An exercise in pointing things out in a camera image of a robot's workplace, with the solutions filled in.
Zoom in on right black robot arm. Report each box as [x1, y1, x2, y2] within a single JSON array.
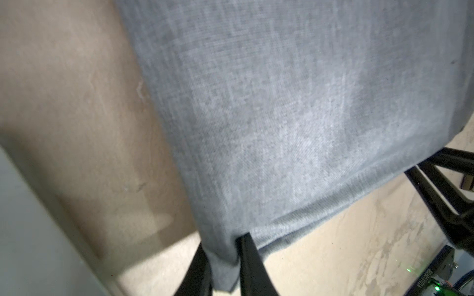
[[405, 148, 474, 296]]

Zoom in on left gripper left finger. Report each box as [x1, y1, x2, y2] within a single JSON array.
[[174, 244, 213, 296]]

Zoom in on silver laptop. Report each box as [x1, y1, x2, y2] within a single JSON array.
[[1, 149, 109, 296]]

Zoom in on grey laptop bag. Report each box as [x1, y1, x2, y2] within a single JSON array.
[[116, 1, 474, 292]]

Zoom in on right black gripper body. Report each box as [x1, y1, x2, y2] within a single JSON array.
[[405, 148, 474, 255]]

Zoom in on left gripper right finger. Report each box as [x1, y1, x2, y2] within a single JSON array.
[[237, 233, 279, 296]]

